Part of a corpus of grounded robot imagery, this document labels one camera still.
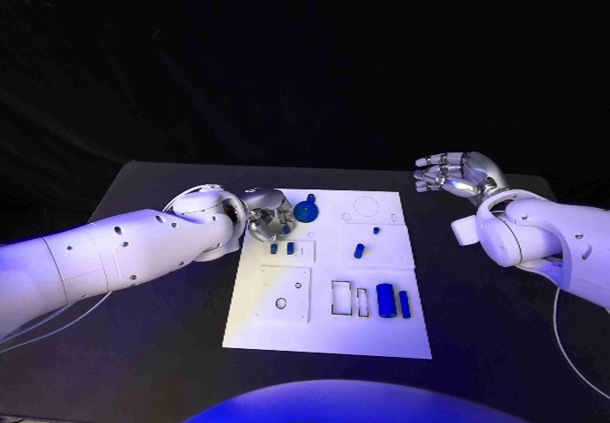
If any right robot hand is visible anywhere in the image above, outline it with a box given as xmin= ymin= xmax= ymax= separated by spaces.
xmin=413 ymin=151 xmax=513 ymax=208

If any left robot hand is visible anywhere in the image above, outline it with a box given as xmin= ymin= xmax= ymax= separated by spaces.
xmin=237 ymin=188 xmax=298 ymax=243

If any white task board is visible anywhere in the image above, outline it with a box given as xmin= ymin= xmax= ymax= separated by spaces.
xmin=221 ymin=188 xmax=435 ymax=360

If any blue gear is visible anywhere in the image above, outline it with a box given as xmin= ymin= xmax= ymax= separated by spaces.
xmin=293 ymin=193 xmax=321 ymax=224

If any thick long blue cylinder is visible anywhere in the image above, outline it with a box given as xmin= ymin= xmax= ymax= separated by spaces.
xmin=376 ymin=283 xmax=399 ymax=319

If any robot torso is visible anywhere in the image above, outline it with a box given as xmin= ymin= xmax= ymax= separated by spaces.
xmin=184 ymin=379 xmax=530 ymax=423

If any white cable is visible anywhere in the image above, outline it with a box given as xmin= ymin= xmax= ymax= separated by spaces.
xmin=0 ymin=290 xmax=115 ymax=354
xmin=553 ymin=286 xmax=610 ymax=401
xmin=162 ymin=183 xmax=226 ymax=213

